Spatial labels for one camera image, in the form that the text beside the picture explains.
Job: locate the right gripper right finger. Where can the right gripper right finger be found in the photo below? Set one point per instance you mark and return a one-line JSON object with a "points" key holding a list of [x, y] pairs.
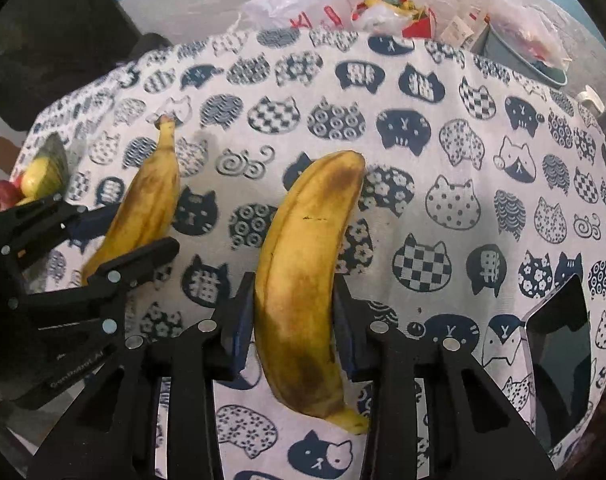
{"points": [[474, 431]]}

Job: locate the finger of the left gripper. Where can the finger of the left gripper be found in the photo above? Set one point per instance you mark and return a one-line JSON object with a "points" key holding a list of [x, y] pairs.
{"points": [[30, 231], [111, 282]]}

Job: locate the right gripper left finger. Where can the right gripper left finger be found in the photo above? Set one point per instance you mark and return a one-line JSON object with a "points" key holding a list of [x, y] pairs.
{"points": [[213, 350]]}

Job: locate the dark red apple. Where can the dark red apple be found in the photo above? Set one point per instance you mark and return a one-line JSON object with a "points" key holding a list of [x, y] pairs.
{"points": [[10, 195]]}

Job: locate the banana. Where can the banana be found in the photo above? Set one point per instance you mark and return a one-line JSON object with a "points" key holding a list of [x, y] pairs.
{"points": [[293, 290], [147, 209]]}

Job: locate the green patterned plate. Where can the green patterned plate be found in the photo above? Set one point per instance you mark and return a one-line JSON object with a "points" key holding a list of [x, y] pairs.
{"points": [[53, 150]]}

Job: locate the cat pattern tablecloth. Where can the cat pattern tablecloth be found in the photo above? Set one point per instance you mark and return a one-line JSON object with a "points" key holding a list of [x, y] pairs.
{"points": [[481, 223]]}

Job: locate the white plastic shopping bag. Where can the white plastic shopping bag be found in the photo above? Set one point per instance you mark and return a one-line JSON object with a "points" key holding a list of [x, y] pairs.
{"points": [[326, 14]]}

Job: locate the red paper bag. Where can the red paper bag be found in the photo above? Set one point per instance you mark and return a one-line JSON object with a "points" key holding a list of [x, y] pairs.
{"points": [[403, 18]]}

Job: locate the teal trash bin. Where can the teal trash bin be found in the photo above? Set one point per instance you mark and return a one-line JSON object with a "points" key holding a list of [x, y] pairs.
{"points": [[523, 39]]}

